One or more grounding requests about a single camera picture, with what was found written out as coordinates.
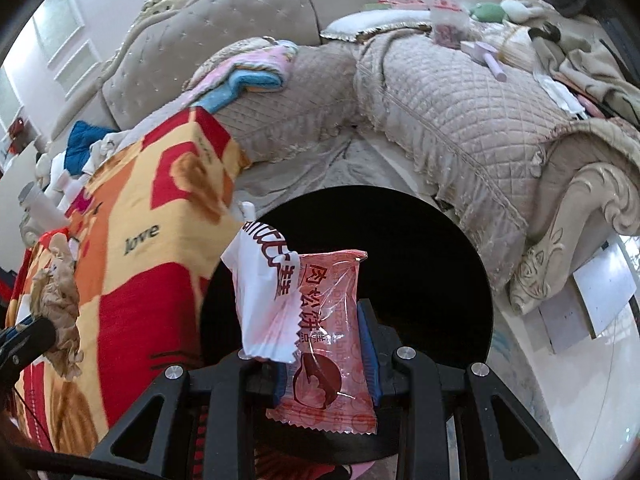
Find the beige clothing pile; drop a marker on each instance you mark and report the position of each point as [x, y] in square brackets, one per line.
[585, 70]

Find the red orange printed blanket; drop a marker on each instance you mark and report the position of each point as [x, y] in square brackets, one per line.
[135, 270]

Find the white bottle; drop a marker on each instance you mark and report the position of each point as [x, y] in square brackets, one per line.
[42, 207]

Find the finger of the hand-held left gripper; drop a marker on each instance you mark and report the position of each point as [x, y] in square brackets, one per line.
[40, 336]

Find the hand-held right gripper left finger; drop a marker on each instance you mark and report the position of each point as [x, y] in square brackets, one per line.
[260, 382]

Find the clear plastic bag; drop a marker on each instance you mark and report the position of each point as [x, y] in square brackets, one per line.
[447, 25]

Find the green plush toy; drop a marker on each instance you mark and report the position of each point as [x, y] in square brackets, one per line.
[487, 12]

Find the white cushion with gold trim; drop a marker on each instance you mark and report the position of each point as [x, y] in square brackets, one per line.
[370, 22]

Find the beige tufted sofa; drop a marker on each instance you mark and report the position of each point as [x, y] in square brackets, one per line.
[225, 25]

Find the quilted beige seat cover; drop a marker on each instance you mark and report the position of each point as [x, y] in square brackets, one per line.
[450, 120]
[290, 105]

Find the pink flat packet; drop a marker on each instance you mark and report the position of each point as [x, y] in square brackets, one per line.
[405, 0]

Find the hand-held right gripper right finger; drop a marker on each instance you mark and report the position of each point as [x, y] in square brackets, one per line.
[369, 345]

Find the brown paper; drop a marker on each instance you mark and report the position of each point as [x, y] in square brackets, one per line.
[60, 300]

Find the white printed snack wrapper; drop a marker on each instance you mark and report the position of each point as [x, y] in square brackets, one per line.
[255, 300]

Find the blue cloth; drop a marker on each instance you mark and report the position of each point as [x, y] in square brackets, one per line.
[85, 145]

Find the pink snack wrapper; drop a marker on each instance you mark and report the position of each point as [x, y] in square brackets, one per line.
[325, 320]

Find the white cloth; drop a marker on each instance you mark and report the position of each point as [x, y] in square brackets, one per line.
[112, 152]

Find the white paper sheet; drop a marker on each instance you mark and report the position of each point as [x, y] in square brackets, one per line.
[562, 327]
[605, 290]

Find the pink and blue folded towel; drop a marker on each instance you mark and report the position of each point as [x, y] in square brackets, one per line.
[250, 67]

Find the grey plush cloth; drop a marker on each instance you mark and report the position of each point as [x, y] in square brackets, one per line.
[325, 170]

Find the straw fan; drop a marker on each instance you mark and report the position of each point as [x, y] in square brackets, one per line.
[517, 50]

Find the white plush toy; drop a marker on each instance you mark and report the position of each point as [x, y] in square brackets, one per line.
[522, 10]

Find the black trash bin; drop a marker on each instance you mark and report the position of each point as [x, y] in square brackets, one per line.
[415, 260]

